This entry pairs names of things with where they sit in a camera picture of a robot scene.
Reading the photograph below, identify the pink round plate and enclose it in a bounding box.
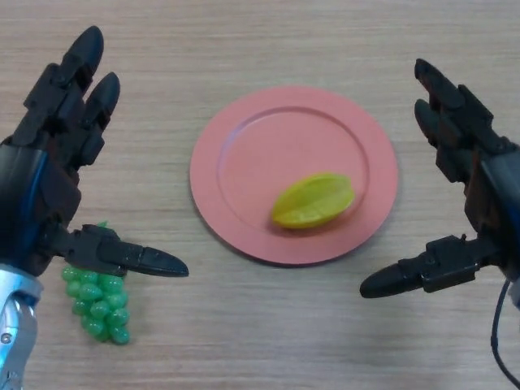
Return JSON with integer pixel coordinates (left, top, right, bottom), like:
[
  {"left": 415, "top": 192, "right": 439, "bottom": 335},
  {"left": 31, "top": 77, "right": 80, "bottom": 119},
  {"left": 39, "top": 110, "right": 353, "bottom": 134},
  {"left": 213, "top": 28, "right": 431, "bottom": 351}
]
[{"left": 188, "top": 84, "right": 400, "bottom": 267}]

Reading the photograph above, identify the green grape bunch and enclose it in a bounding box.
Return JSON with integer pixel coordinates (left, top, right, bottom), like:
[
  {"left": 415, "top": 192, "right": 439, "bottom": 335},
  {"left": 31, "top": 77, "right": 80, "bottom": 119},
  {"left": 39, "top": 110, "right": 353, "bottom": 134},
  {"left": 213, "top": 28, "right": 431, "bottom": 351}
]
[{"left": 60, "top": 220, "right": 132, "bottom": 346}]

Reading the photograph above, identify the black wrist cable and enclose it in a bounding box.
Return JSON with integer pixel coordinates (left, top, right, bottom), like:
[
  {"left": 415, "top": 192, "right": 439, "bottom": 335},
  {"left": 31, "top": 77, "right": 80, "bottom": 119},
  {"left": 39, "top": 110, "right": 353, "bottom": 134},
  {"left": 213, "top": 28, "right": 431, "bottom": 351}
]
[{"left": 490, "top": 278, "right": 520, "bottom": 385}]

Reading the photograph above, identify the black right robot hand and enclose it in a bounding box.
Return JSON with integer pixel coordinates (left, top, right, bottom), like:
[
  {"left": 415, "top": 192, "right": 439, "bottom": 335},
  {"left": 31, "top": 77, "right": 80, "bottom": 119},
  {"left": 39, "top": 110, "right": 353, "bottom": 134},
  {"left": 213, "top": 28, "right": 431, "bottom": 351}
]
[{"left": 359, "top": 58, "right": 520, "bottom": 300}]

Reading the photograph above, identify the yellow starfruit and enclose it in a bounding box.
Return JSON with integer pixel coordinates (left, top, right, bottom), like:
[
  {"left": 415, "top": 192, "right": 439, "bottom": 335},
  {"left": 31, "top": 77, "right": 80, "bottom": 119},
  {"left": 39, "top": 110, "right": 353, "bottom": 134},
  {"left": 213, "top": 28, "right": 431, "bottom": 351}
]
[{"left": 271, "top": 172, "right": 356, "bottom": 231}]

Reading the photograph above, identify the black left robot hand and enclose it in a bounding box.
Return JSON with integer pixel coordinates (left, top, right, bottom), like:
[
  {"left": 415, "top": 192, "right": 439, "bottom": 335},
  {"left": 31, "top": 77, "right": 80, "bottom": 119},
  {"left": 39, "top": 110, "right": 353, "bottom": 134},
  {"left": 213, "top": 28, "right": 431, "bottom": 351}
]
[{"left": 0, "top": 25, "right": 190, "bottom": 280}]

